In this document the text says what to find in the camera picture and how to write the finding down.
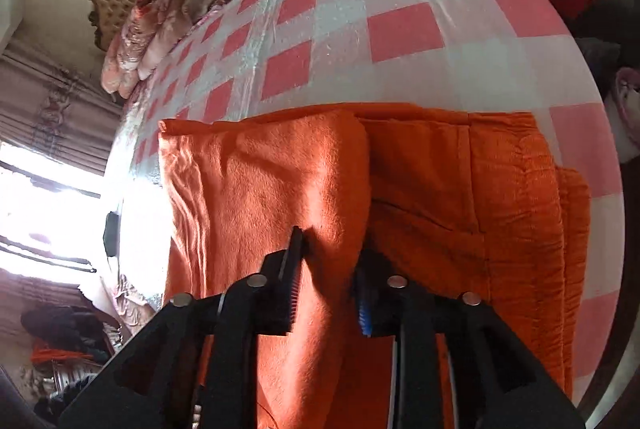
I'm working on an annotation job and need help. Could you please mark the pink white checked tablecloth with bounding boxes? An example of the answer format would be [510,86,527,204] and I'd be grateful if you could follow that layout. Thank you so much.
[102,0,626,405]

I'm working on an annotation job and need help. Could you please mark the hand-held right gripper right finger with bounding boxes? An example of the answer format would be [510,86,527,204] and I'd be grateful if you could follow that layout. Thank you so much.
[350,249,587,429]

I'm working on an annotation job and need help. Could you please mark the bright window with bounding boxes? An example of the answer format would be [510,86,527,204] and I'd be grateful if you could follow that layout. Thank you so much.
[0,139,116,285]

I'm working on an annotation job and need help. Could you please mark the black pouch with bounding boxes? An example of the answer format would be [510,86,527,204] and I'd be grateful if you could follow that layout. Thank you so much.
[102,210,121,257]

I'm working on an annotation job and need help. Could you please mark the pink floral pillow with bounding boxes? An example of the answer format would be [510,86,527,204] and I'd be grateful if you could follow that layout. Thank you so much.
[100,24,151,97]

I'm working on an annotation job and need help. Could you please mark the patterned curtain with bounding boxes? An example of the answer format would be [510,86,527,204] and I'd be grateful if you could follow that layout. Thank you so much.
[0,29,123,180]

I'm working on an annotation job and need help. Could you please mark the dark clothes pile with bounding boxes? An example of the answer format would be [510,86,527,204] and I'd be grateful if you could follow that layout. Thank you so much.
[20,304,118,360]

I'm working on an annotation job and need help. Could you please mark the orange pants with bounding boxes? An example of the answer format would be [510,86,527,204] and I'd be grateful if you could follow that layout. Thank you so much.
[157,103,593,429]

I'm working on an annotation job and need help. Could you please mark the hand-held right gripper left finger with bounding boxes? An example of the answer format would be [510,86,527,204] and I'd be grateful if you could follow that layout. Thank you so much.
[57,225,307,429]

